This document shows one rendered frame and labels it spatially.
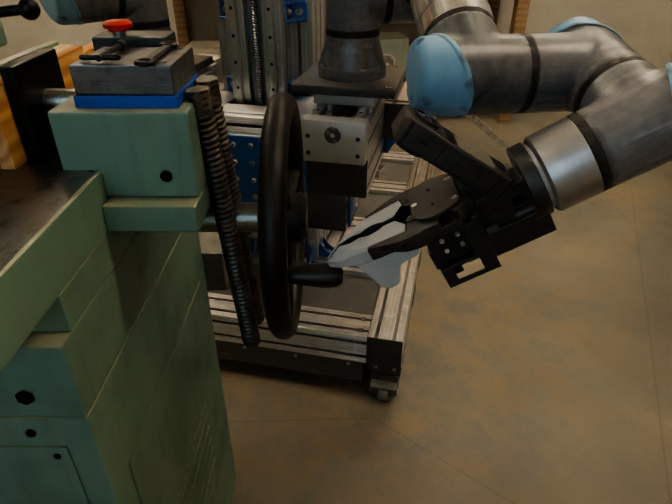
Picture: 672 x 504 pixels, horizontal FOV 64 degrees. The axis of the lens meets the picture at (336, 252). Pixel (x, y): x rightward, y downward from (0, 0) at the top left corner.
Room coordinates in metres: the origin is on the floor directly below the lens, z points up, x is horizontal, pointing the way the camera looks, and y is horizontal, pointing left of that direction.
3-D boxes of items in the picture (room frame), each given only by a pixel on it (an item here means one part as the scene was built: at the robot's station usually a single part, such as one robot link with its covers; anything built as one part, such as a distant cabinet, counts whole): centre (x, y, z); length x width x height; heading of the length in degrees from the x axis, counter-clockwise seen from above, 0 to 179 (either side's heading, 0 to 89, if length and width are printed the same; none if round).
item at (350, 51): (1.23, -0.04, 0.87); 0.15 x 0.15 x 0.10
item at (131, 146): (0.57, 0.21, 0.91); 0.15 x 0.14 x 0.09; 179
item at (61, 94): (0.57, 0.28, 0.95); 0.09 x 0.07 x 0.09; 179
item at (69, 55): (0.61, 0.33, 0.94); 0.21 x 0.01 x 0.08; 179
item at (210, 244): (0.83, 0.26, 0.58); 0.12 x 0.08 x 0.08; 89
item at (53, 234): (0.57, 0.29, 0.87); 0.61 x 0.30 x 0.06; 179
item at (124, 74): (0.57, 0.21, 0.99); 0.13 x 0.11 x 0.06; 179
